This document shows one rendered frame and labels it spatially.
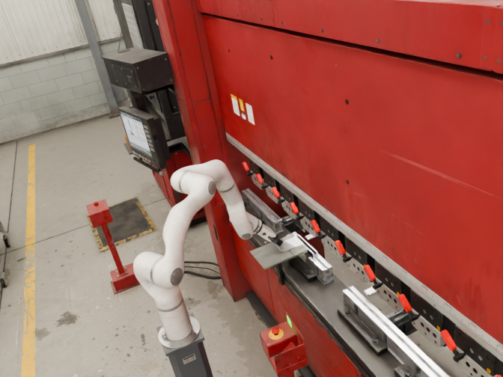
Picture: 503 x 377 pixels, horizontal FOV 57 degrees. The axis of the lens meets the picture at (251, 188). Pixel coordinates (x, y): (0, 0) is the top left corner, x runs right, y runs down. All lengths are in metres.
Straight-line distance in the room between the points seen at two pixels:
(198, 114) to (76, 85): 6.12
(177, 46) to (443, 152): 1.88
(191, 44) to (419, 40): 1.81
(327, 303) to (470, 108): 1.39
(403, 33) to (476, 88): 0.25
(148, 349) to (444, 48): 2.98
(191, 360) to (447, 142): 1.46
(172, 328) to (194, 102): 1.44
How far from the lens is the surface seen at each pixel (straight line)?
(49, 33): 8.79
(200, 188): 1.91
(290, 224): 3.01
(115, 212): 5.45
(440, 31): 1.23
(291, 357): 2.31
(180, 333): 2.12
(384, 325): 2.12
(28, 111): 9.04
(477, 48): 1.17
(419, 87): 1.35
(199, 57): 2.90
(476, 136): 1.25
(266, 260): 2.46
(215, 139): 3.05
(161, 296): 2.01
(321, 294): 2.41
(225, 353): 3.42
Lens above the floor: 2.50
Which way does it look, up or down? 29 degrees down
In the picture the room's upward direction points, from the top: 11 degrees counter-clockwise
